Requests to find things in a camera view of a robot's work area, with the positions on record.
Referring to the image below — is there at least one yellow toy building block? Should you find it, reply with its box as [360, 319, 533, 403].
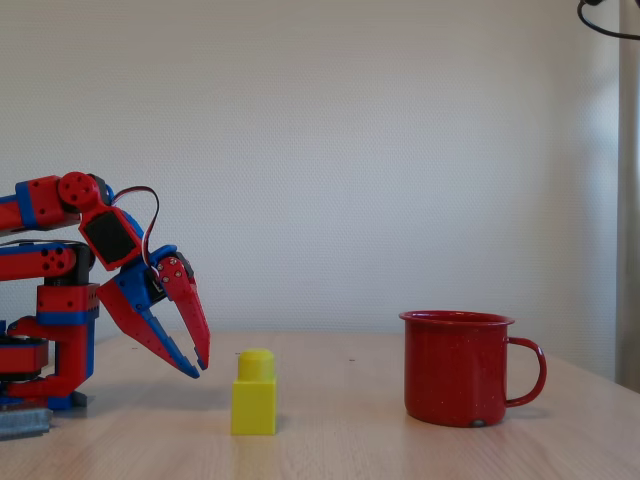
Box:
[230, 348, 279, 437]

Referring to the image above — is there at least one red white black servo wire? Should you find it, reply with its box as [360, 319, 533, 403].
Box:
[110, 185, 162, 281]

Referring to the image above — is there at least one grey duct tape piece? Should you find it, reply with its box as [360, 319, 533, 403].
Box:
[0, 392, 99, 442]

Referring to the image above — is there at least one red enamel mug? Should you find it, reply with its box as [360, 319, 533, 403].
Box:
[398, 309, 548, 430]

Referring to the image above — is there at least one thin black cable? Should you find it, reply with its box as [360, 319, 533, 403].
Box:
[576, 0, 640, 42]

